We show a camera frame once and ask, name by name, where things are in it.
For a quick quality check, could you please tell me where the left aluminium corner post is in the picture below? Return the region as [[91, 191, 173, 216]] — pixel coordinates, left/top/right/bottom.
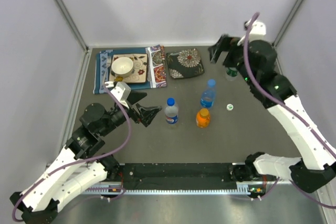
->
[[54, 0, 89, 52]]

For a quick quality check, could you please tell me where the right aluminium corner post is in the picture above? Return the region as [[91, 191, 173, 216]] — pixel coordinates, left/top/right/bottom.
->
[[271, 0, 321, 48]]

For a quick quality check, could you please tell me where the blue label water bottle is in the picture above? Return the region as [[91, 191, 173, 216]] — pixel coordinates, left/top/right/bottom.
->
[[200, 79, 216, 109]]

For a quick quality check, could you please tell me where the beige floral square plate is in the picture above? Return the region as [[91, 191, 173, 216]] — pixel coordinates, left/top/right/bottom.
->
[[109, 54, 148, 84]]

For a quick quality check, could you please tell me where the green label water bottle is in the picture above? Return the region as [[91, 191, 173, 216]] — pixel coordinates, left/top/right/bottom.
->
[[226, 67, 239, 81]]

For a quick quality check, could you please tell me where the silver fork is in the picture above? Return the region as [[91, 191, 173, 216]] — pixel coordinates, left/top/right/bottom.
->
[[100, 56, 112, 90]]

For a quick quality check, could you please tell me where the blue patterned placemat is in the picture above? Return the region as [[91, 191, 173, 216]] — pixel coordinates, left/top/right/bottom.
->
[[93, 45, 167, 94]]

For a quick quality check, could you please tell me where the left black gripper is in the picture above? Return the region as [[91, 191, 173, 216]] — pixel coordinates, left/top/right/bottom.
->
[[100, 91, 162, 136]]

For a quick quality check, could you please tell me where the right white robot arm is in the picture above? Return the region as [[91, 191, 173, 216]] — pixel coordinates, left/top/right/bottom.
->
[[208, 35, 335, 193]]

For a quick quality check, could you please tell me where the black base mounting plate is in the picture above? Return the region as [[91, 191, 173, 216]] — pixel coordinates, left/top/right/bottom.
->
[[121, 163, 253, 190]]

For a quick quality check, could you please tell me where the aluminium corner post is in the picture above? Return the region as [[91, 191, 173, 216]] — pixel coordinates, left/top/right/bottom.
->
[[271, 0, 321, 48], [54, 0, 89, 52]]

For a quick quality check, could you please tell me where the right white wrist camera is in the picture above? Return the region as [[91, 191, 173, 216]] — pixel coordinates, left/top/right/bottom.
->
[[237, 20, 266, 46]]

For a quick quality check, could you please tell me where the aluminium slotted rail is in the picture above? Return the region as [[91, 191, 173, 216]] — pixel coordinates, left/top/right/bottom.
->
[[65, 163, 329, 196]]

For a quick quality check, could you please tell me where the orange juice bottle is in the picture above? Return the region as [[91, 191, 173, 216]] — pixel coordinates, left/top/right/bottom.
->
[[196, 108, 211, 128]]

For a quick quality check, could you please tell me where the red-blue label water bottle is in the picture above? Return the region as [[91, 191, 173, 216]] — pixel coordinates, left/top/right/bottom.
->
[[164, 98, 179, 129]]

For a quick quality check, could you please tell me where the cream ceramic bowl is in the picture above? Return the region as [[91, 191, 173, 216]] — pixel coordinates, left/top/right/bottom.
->
[[111, 57, 133, 77]]

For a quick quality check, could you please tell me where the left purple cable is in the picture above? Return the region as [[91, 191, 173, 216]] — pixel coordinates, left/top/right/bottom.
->
[[12, 82, 132, 221]]

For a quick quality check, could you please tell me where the white green bottle cap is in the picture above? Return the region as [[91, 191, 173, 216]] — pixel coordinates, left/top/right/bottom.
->
[[226, 104, 234, 111]]

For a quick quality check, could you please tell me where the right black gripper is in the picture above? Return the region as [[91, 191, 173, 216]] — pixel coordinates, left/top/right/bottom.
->
[[207, 35, 254, 86]]

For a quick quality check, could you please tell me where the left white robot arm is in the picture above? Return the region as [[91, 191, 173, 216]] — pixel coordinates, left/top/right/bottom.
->
[[10, 88, 162, 223]]

